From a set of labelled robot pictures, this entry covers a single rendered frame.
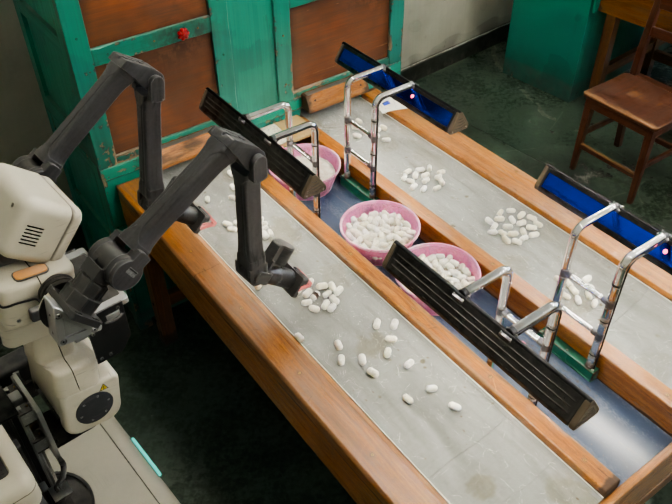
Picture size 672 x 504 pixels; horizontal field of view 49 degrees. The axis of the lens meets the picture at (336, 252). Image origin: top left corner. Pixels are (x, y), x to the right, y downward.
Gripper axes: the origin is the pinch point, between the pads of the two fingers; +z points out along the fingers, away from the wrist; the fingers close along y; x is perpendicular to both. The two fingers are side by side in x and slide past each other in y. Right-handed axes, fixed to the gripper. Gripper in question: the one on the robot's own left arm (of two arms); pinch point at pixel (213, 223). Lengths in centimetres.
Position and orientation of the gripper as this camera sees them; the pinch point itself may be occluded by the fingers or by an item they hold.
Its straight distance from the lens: 236.1
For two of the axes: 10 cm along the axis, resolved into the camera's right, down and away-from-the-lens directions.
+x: -5.4, 8.2, 2.0
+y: -5.9, -5.3, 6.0
